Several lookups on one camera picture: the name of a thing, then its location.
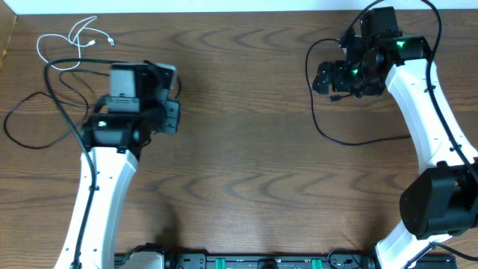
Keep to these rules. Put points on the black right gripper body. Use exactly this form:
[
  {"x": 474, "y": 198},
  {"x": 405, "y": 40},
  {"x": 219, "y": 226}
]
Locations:
[{"x": 344, "y": 77}]

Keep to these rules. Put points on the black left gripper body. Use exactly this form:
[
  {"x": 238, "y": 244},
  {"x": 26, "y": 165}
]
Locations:
[{"x": 171, "y": 114}]

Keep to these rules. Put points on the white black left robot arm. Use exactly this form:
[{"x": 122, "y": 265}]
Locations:
[{"x": 122, "y": 123}]

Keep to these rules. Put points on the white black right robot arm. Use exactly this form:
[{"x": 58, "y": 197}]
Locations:
[{"x": 442, "y": 202}]

